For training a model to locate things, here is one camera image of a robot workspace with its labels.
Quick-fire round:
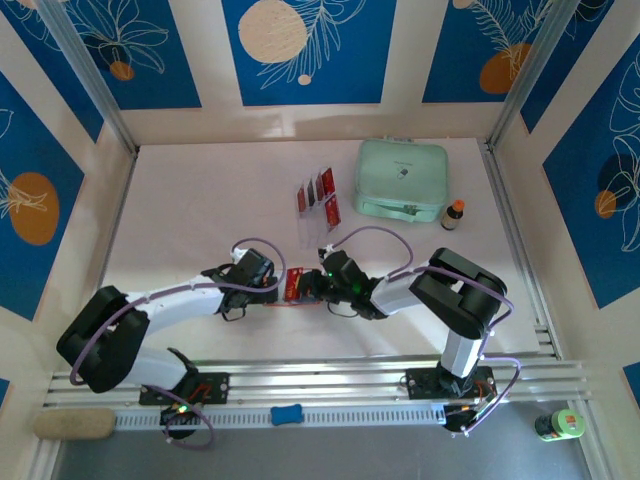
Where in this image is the orange card holder wallet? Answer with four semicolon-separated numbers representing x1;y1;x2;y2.
260;268;324;307

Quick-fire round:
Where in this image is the clear acrylic card stand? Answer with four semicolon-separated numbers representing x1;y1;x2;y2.
293;166;345;250

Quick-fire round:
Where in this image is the mint green zip pouch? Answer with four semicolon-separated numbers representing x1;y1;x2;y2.
352;138;450;224

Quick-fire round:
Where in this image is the blue bone-shaped block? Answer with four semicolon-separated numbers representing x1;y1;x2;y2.
270;404;305;427

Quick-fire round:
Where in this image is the brown bottle orange cap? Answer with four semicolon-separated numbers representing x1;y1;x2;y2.
440;199;467;232

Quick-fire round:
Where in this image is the left black electronics module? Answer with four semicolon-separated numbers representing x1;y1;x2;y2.
159;403;204;427

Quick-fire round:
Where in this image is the black electronics module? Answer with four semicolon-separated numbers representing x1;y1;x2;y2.
443;403;484;432
159;403;204;427

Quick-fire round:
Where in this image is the right black electronics module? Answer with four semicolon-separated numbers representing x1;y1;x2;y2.
443;403;484;432

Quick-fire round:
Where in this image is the beige foam pad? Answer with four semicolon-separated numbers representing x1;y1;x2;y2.
33;408;117;441

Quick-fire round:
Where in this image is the green can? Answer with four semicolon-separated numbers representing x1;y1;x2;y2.
534;408;585;444

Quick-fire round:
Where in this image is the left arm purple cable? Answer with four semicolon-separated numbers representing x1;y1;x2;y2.
69;235;289;450

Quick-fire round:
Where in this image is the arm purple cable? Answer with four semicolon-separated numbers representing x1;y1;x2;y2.
69;235;289;450
332;225;524;437

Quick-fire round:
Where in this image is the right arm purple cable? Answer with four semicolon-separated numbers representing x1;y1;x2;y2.
332;225;524;437

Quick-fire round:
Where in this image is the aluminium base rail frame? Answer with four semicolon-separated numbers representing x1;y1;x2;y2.
44;357;592;409

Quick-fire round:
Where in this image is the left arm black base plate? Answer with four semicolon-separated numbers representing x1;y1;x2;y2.
138;372;230;406

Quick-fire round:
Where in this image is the white slotted cable duct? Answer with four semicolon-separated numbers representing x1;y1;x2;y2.
115;405;446;429

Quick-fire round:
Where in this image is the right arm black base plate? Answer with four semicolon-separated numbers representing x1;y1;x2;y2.
407;367;496;401

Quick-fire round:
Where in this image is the left aluminium corner post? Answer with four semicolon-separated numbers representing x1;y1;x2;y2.
37;0;139;154

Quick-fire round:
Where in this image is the aluminium corner post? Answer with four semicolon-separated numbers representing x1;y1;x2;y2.
37;0;139;154
487;0;584;149

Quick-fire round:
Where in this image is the right aluminium corner post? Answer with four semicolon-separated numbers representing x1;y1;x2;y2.
487;0;584;149

